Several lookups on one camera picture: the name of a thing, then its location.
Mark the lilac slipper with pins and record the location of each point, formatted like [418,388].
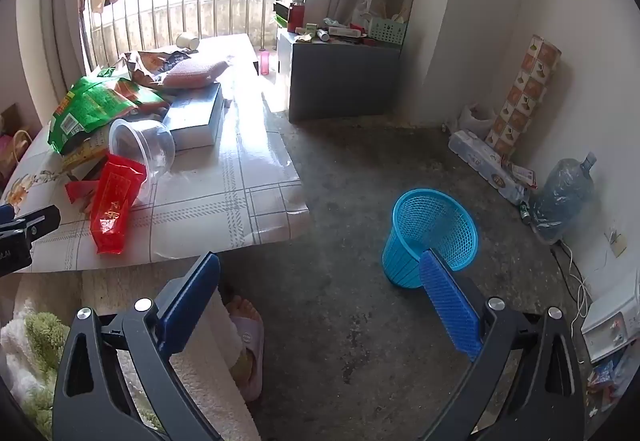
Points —
[252,346]

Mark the patterned tile stack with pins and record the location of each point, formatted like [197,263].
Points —
[525,96]

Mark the orange blue chips bag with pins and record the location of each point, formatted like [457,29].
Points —
[150,63]

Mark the cream fluffy cloth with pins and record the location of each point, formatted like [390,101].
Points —
[210,371]

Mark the green snack bag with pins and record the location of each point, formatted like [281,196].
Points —
[90,106]

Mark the paper cup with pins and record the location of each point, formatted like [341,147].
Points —
[186,40]

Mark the yellow green snack packet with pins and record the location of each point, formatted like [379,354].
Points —
[85,150]

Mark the black green box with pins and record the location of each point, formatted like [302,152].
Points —
[281,13]

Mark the small green can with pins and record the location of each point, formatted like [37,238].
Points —
[525,213]

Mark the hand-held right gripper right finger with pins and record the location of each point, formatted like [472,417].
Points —
[450,306]

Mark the green plastic basket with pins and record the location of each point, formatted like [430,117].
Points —
[387,31]

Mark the grey curtain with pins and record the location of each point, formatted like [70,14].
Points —
[55,21]

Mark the red snack packet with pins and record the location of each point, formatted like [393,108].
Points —
[117,201]

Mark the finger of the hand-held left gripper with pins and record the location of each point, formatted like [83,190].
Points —
[37,221]
[5,212]

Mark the grey cabinet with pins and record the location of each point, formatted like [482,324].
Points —
[345,81]

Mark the white green fluffy cloth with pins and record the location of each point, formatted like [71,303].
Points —
[30,351]

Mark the white appliance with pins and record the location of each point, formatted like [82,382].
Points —
[607,321]

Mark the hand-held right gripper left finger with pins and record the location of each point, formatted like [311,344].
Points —
[190,306]

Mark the wicker basket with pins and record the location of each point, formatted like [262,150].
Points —
[17,146]

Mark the person's foot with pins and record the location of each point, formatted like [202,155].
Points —
[241,311]

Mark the white plastic bag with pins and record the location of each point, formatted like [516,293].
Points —
[475,121]
[364,11]

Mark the red white leaflet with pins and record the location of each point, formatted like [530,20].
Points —
[520,175]

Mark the toilet paper pack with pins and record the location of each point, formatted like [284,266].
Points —
[482,163]

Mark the white cabinet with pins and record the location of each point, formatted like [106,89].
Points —
[284,53]

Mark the blue mesh wastebasket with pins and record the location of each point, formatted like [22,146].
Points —
[430,221]

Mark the clear plastic container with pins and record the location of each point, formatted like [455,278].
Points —
[145,146]

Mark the small red wrapper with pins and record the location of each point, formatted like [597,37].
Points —
[80,191]

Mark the blue red floor packets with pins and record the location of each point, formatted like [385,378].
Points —
[605,378]

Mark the wall socket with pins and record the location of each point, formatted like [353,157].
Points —
[616,243]

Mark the pink bottle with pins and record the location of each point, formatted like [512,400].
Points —
[264,62]

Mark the red thermos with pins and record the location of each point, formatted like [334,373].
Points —
[297,16]

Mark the white tube bottle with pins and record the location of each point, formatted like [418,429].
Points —
[323,35]

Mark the clear blue water jug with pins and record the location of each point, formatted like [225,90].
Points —
[562,198]

